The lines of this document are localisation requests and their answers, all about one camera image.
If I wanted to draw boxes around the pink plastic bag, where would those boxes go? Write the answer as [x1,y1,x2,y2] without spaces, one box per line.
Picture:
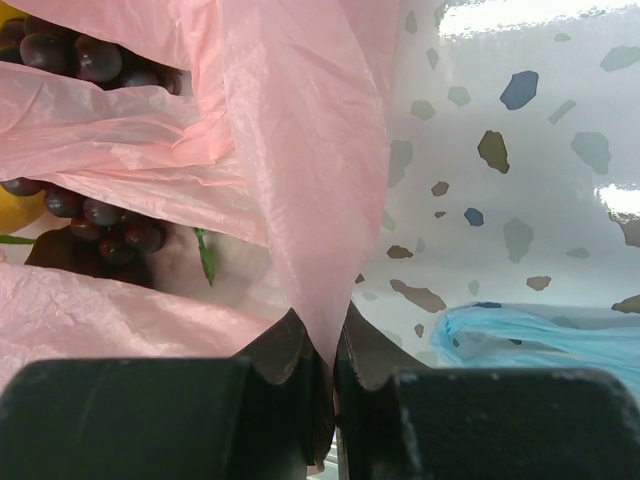
[1,1,399,361]

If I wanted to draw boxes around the dark purple grape bunch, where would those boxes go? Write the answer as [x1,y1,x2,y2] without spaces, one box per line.
[1,15,181,265]

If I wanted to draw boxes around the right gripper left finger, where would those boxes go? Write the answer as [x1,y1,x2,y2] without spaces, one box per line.
[1,312,334,479]

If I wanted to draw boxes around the yellow fruit in bag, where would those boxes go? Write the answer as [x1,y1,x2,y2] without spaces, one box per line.
[0,1,45,235]

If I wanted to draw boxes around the blue plastic bag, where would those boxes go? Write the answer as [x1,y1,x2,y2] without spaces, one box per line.
[430,303,639,376]

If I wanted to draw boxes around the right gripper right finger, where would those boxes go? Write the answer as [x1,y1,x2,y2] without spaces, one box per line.
[334,308,639,479]

